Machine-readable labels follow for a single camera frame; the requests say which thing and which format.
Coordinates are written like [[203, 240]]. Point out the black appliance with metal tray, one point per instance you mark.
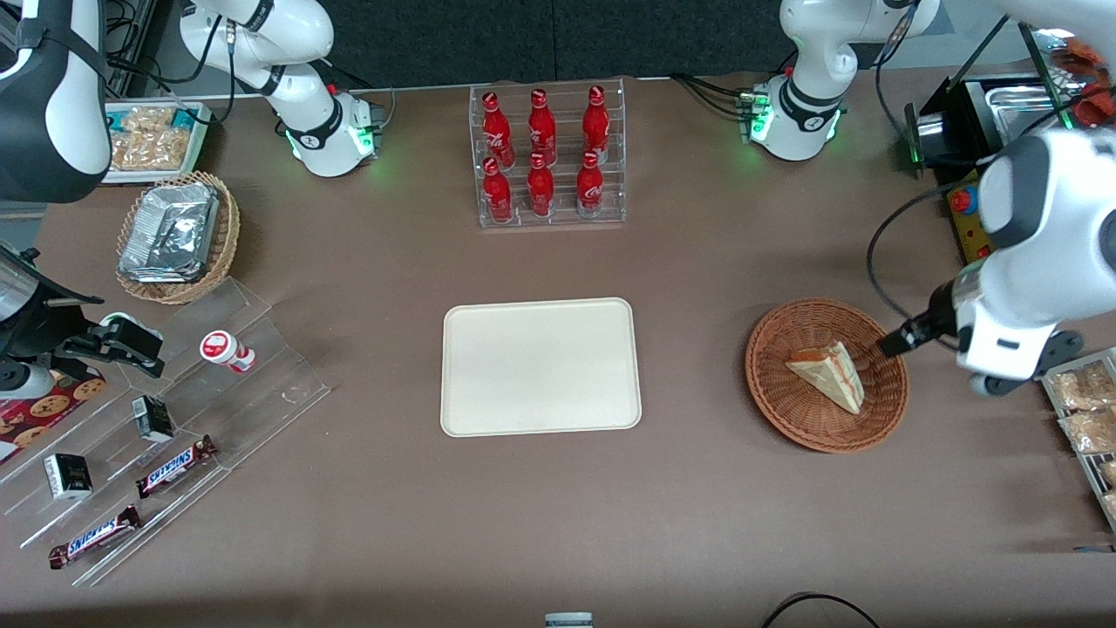
[[976, 122]]

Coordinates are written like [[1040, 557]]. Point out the white snack bin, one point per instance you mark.
[[200, 131]]

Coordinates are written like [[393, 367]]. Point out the oval tan wicker basket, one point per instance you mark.
[[222, 244]]

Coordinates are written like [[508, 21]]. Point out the red cola bottle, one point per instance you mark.
[[541, 126], [540, 187], [596, 122], [590, 185], [496, 131], [497, 194]]

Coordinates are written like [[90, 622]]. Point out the clear stepped acrylic stand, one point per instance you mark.
[[253, 410]]

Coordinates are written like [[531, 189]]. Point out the round brown wicker basket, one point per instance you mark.
[[785, 401]]

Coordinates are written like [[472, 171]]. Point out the red orange decoration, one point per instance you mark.
[[1081, 83]]

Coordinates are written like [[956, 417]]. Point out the clear bag of brown snacks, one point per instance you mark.
[[148, 144]]

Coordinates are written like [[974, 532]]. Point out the grey tray of snack bags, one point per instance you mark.
[[1085, 467]]

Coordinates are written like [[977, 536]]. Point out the triangle sandwich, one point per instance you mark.
[[833, 375]]

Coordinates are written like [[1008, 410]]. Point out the clear bag of brown crackers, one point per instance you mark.
[[1090, 429], [1085, 385]]

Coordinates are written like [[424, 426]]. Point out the brown Snickers bar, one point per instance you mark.
[[94, 536], [174, 467]]

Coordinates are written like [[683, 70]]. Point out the small black carton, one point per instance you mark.
[[68, 476], [153, 419]]

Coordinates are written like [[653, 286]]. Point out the small red capped bottle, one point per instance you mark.
[[222, 350]]

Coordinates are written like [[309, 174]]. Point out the silver foil packet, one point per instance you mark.
[[166, 244], [187, 194]]

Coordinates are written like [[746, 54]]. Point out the red chocolate chip cookie box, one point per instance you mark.
[[44, 414]]

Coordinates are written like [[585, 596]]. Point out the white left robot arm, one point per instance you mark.
[[1055, 235]]

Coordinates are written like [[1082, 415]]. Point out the small grey white object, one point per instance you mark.
[[568, 621]]

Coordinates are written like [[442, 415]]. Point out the yellow emergency stop box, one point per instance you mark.
[[969, 222]]

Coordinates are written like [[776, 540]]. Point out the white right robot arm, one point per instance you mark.
[[44, 96]]

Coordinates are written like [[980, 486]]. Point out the clear acrylic bottle rack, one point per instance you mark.
[[562, 209]]

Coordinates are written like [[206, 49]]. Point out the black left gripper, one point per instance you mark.
[[938, 316]]

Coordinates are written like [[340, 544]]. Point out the cream rectangular plastic tray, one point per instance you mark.
[[540, 366]]

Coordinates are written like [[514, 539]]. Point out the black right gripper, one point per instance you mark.
[[37, 330]]

